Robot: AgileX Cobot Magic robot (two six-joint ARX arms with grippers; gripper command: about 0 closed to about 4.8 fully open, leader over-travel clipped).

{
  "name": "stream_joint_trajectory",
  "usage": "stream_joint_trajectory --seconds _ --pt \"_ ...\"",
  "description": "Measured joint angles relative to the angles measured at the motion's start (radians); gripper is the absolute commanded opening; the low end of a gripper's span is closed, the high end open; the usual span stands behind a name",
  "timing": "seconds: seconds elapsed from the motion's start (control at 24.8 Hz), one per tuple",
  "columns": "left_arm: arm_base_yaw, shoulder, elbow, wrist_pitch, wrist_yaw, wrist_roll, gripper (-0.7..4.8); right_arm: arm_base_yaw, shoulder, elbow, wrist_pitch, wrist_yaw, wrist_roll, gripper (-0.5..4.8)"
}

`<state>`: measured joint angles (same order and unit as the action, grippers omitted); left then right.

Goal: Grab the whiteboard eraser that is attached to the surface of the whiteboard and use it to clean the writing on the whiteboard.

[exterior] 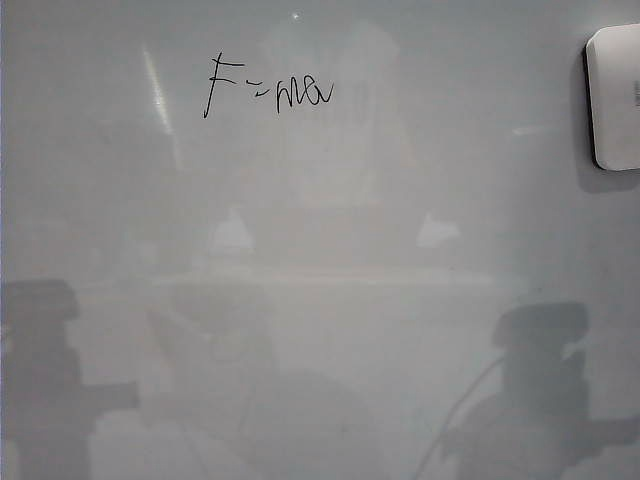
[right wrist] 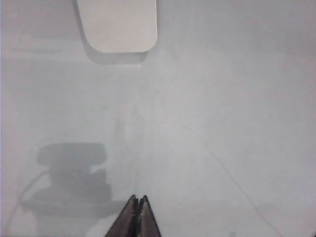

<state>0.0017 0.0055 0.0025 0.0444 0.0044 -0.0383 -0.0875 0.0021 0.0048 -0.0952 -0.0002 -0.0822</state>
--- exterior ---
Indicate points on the white glossy whiteboard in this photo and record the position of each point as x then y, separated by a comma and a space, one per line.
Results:
350, 300

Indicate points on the black marker formula writing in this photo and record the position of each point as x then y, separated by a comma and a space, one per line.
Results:
299, 98

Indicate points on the white rectangular whiteboard eraser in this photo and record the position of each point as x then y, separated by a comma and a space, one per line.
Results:
616, 95

